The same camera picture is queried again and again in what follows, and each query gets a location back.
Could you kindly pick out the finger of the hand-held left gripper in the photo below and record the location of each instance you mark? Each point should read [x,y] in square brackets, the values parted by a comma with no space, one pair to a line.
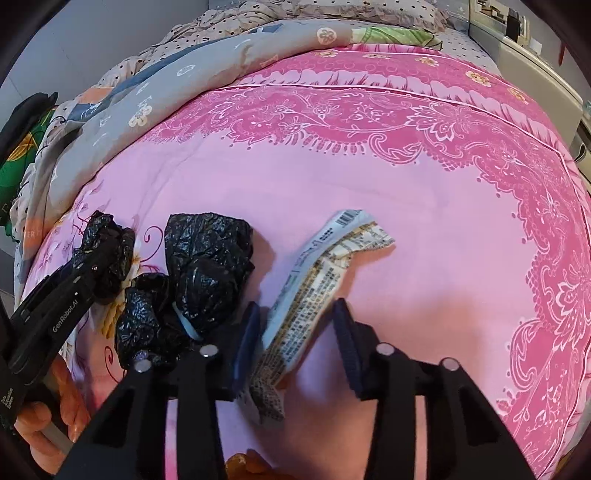
[99,267]

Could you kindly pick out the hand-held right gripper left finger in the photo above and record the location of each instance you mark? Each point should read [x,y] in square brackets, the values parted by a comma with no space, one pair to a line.
[247,344]

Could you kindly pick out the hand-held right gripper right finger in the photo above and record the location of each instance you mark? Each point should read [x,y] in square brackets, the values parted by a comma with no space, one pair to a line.
[345,344]

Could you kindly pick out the small black plastic bag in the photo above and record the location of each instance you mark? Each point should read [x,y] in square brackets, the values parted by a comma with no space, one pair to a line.
[122,251]

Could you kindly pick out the white printed snack wrapper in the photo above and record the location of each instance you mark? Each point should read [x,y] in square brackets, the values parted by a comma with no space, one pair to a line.
[314,277]

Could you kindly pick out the person's left hand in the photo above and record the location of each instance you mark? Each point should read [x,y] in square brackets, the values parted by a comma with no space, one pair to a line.
[69,406]

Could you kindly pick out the large black plastic bag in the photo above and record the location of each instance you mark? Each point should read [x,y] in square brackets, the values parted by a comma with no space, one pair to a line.
[207,263]

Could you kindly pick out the green floral cloth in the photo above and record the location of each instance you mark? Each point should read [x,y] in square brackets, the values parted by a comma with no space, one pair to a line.
[21,161]

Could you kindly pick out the black cloth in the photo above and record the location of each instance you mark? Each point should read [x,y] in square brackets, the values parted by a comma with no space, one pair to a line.
[27,115]

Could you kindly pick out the grey floral quilt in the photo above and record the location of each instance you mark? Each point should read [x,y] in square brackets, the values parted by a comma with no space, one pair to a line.
[184,78]

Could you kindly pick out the white bedside cabinet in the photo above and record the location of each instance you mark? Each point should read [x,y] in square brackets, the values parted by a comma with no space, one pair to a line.
[531,69]

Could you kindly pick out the polka dot pillow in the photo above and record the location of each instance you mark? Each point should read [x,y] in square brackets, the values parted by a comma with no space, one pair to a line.
[369,11]

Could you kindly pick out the printed cardboard box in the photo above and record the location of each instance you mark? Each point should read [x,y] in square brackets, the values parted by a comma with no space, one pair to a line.
[494,18]

